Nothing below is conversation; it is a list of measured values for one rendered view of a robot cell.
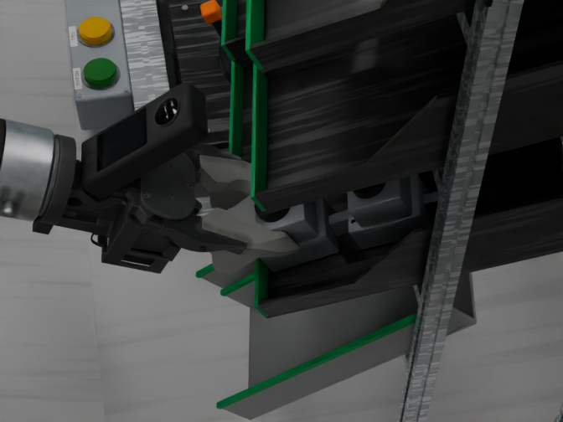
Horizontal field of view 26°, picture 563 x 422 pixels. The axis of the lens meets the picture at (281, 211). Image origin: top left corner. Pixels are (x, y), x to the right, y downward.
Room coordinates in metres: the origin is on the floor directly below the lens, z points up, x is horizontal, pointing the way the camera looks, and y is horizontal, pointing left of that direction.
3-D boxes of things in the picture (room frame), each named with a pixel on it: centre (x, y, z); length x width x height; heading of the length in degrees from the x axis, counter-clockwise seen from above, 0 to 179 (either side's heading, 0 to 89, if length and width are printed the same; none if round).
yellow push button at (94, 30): (1.04, 0.23, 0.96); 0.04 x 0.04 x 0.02
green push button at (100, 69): (0.97, 0.22, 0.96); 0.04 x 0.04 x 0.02
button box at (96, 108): (1.04, 0.23, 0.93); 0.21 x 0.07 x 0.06; 10
